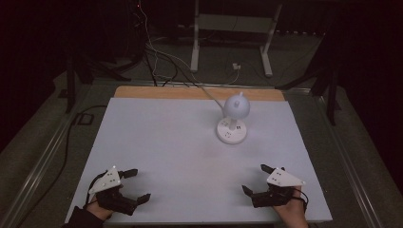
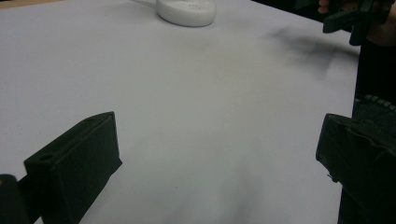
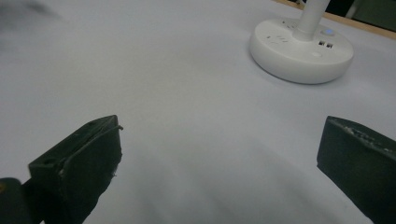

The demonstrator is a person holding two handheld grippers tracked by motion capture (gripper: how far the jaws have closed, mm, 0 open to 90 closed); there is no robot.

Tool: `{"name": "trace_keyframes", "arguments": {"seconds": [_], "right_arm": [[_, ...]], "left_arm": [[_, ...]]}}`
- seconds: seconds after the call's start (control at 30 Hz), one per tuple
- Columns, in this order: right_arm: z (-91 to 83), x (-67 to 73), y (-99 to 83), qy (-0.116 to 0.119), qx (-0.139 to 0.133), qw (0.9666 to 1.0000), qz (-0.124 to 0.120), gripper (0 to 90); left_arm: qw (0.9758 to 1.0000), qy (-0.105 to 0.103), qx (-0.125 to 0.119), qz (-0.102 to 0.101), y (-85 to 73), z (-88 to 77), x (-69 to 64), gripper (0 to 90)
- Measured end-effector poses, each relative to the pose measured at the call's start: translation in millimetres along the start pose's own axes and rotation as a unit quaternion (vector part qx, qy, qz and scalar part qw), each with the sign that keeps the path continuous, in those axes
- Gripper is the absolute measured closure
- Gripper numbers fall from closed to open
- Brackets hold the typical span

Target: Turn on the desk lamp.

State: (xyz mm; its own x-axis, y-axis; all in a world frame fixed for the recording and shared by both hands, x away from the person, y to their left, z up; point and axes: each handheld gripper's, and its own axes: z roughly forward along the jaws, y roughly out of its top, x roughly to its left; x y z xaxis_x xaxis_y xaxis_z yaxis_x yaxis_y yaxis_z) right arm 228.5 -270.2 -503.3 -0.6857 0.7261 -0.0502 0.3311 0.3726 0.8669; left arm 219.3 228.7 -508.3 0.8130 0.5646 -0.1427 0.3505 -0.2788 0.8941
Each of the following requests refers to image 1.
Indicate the black rectangular floor bracket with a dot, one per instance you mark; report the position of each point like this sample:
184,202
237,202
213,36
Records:
85,119

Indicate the black tripod stand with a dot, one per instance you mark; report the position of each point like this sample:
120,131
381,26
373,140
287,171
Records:
331,88

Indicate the white plug adapter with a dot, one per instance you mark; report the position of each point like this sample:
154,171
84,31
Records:
236,66

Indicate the person's left hand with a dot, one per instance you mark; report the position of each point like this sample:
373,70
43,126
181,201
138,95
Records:
99,210

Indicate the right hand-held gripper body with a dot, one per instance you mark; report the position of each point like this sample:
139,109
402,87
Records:
274,195

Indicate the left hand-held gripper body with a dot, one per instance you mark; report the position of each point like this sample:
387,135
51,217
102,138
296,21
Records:
111,199

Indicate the person's right hand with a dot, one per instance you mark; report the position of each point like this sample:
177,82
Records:
293,210

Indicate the metal floor rail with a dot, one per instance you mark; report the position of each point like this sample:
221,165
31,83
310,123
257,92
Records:
347,161
33,174

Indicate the white desk lamp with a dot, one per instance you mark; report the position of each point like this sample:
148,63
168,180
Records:
234,117

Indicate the white metal stand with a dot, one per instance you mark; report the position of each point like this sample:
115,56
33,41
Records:
233,23

